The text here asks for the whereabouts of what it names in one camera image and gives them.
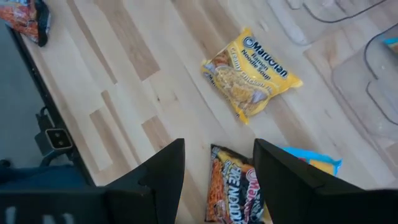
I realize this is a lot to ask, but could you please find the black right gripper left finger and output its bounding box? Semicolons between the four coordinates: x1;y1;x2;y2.
0;138;187;224

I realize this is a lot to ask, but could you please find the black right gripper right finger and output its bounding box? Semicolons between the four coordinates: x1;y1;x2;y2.
252;138;398;224

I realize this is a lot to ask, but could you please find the blue beef ramen pack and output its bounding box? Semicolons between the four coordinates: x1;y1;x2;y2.
279;146;343;177
381;36;398;56

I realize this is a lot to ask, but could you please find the black fire noodle pack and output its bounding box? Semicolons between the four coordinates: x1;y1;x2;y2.
0;0;52;48
204;143;265;224

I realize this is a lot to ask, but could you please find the yellow creamy chicken ramen pack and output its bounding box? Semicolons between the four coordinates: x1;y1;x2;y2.
200;27;304;125

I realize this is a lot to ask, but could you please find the clear plastic bin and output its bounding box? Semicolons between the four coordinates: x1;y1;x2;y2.
331;23;398;175
266;0;398;47

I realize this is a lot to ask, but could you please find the small table-level camera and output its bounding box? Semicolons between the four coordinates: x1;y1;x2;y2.
34;126;75;158

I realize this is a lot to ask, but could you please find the black aluminium table frame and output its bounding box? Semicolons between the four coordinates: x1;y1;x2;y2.
7;23;96;187

